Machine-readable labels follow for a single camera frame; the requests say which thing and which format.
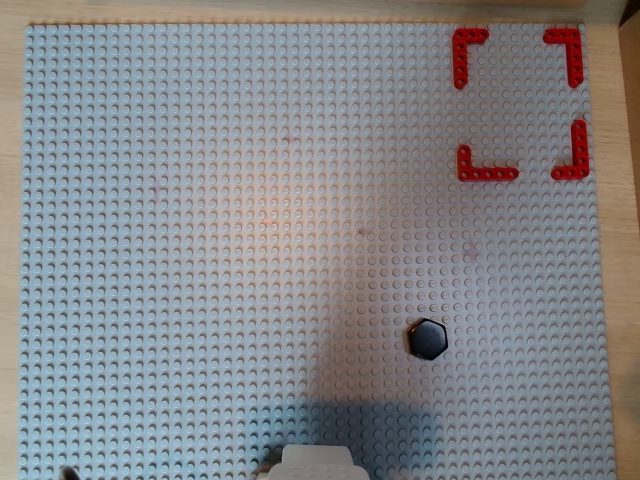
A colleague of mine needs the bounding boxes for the red L-shaped Lego beam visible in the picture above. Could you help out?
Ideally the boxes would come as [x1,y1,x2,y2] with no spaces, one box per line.
[456,144,520,183]
[452,28,490,90]
[550,119,590,181]
[542,28,585,89]

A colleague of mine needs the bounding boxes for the black hexagonal Lego piece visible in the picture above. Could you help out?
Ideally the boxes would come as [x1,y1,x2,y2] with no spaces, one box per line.
[407,317,449,363]

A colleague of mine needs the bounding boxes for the grey Lego baseplate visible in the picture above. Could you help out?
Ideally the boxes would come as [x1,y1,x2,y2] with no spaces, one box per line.
[18,22,619,480]

